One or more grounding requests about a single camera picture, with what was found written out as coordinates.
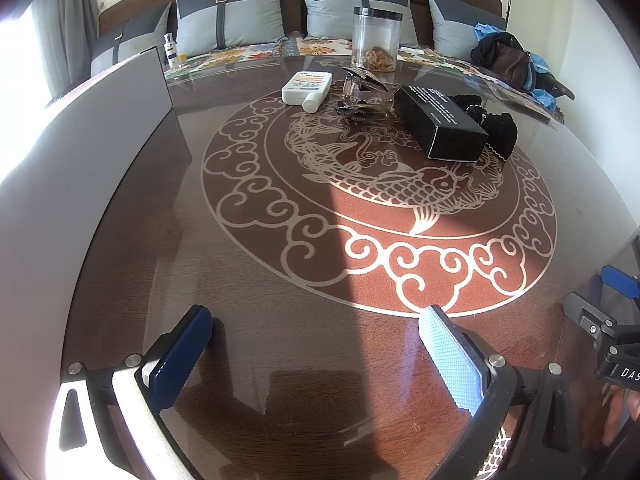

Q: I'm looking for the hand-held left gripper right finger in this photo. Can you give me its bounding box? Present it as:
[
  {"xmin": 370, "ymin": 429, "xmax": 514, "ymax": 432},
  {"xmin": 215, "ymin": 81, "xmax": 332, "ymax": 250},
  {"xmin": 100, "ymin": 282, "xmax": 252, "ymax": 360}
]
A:
[{"xmin": 419, "ymin": 304, "xmax": 596, "ymax": 480}]

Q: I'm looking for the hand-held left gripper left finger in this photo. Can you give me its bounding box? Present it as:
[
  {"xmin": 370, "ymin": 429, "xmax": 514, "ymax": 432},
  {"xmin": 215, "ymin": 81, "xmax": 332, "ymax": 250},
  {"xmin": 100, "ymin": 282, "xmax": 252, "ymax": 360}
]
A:
[{"xmin": 47, "ymin": 304, "xmax": 213, "ymax": 480}]

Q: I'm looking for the floral blanket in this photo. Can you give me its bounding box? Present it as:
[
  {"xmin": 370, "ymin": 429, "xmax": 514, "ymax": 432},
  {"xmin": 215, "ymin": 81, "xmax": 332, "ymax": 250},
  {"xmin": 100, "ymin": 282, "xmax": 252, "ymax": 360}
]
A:
[{"xmin": 162, "ymin": 30, "xmax": 566, "ymax": 126}]

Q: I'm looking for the brown patterned glass desktop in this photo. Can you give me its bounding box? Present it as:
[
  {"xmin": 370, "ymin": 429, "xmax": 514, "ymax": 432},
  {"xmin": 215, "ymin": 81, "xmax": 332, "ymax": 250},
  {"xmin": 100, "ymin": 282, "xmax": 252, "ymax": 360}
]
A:
[{"xmin": 60, "ymin": 55, "xmax": 640, "ymax": 480}]

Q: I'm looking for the grey flat board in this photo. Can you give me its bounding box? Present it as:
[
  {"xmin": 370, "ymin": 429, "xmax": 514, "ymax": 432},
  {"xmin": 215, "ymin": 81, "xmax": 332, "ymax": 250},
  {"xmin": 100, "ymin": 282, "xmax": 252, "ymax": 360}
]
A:
[{"xmin": 0, "ymin": 46, "xmax": 191, "ymax": 480}]

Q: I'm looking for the dark brown bag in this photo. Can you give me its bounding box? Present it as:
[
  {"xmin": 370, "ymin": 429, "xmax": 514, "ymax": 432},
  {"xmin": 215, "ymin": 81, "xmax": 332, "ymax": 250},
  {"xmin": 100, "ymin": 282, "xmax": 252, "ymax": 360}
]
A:
[{"xmin": 470, "ymin": 32, "xmax": 533, "ymax": 88}]

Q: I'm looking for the clear jar with black lid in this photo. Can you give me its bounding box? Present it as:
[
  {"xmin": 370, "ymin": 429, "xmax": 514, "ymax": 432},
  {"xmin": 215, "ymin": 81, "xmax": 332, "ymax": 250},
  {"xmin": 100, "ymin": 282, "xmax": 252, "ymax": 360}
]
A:
[{"xmin": 352, "ymin": 6, "xmax": 403, "ymax": 72}]

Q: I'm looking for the clear hair claw clip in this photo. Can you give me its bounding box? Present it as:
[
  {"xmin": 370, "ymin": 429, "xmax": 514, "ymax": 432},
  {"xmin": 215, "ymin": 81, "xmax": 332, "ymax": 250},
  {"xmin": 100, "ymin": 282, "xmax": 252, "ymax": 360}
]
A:
[{"xmin": 337, "ymin": 82, "xmax": 398, "ymax": 123}]

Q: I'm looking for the grey curtain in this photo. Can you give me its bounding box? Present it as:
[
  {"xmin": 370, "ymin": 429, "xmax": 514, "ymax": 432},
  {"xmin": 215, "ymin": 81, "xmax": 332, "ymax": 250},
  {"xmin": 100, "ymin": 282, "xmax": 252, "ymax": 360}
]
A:
[{"xmin": 27, "ymin": 0, "xmax": 96, "ymax": 103}]

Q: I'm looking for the black beaded cloth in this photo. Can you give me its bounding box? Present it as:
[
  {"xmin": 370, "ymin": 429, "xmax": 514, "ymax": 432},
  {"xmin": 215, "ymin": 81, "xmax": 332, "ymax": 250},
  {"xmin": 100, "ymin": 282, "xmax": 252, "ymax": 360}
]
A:
[{"xmin": 447, "ymin": 94, "xmax": 518, "ymax": 162}]

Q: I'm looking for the black cardboard box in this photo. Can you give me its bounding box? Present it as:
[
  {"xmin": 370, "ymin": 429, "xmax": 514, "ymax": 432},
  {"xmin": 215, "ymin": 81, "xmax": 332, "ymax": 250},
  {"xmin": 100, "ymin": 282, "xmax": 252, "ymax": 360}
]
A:
[{"xmin": 395, "ymin": 85, "xmax": 489, "ymax": 161}]

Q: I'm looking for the person's right hand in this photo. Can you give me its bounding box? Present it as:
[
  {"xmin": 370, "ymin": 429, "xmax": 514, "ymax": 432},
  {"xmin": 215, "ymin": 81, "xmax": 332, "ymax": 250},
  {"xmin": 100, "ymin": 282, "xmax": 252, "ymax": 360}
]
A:
[{"xmin": 604, "ymin": 389, "xmax": 640, "ymax": 450}]

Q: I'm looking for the grey two-tone pillow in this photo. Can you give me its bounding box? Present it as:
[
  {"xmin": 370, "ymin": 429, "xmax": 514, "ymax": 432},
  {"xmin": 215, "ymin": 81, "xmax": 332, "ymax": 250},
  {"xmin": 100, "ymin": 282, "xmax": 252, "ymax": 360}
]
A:
[
  {"xmin": 296, "ymin": 0, "xmax": 421, "ymax": 48},
  {"xmin": 175, "ymin": 0, "xmax": 288, "ymax": 58},
  {"xmin": 90, "ymin": 2, "xmax": 173, "ymax": 76},
  {"xmin": 426, "ymin": 0, "xmax": 508, "ymax": 58}
]

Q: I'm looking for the white lotion bottle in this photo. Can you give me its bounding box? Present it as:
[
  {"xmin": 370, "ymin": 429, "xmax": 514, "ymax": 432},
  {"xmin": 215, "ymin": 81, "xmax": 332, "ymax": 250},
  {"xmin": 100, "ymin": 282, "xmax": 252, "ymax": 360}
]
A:
[{"xmin": 281, "ymin": 71, "xmax": 333, "ymax": 112}]

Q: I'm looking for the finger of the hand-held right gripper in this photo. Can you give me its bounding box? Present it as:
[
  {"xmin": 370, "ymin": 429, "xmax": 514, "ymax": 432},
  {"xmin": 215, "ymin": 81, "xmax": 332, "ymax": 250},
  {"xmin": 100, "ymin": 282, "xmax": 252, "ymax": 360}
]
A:
[
  {"xmin": 600, "ymin": 265, "xmax": 640, "ymax": 302},
  {"xmin": 562, "ymin": 291, "xmax": 640, "ymax": 356}
]

